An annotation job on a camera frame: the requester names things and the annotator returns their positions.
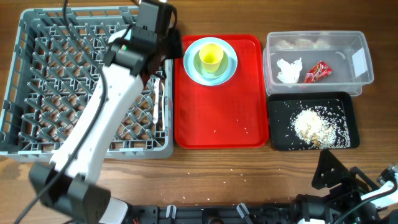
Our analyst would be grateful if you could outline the white plastic fork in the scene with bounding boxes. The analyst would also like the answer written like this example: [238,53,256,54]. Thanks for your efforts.
[153,78,160,124]

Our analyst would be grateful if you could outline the yellow plastic cup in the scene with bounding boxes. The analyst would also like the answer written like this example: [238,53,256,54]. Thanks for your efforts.
[199,43,224,73]

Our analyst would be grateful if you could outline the white napkin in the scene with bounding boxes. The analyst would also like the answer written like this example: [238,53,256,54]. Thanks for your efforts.
[277,58,302,84]

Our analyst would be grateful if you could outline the red snack wrapper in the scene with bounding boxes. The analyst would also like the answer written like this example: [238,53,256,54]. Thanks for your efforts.
[304,61,333,83]

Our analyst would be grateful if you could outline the rice food scraps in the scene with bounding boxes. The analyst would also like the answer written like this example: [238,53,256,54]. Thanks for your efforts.
[284,105,351,151]

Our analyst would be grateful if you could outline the light blue bowl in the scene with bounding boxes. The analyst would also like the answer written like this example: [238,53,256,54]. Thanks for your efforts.
[108,29,131,44]

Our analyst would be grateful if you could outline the white plastic spoon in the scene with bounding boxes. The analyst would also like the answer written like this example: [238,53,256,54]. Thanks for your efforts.
[160,82,165,131]

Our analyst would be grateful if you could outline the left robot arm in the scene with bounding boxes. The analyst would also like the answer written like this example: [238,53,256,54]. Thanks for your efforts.
[29,1,183,223]

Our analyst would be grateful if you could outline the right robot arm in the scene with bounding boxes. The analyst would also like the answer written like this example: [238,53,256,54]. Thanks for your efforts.
[290,149,397,224]

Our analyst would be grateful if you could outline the grey plastic dishwasher rack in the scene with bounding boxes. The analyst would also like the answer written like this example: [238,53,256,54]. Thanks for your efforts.
[1,6,174,162]

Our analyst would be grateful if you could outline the black waste tray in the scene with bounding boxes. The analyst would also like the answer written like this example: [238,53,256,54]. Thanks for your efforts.
[267,91,360,151]

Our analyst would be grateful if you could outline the clear plastic waste bin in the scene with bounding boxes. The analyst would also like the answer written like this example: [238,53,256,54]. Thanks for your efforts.
[263,30,374,96]

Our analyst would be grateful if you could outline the light blue plate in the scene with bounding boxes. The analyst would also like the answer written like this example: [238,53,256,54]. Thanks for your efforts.
[183,37,238,86]

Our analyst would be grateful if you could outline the light green small bowl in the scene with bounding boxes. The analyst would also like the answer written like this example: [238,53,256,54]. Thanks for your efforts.
[193,52,229,80]

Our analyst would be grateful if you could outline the red plastic serving tray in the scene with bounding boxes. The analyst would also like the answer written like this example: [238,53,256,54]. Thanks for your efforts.
[174,34,269,149]

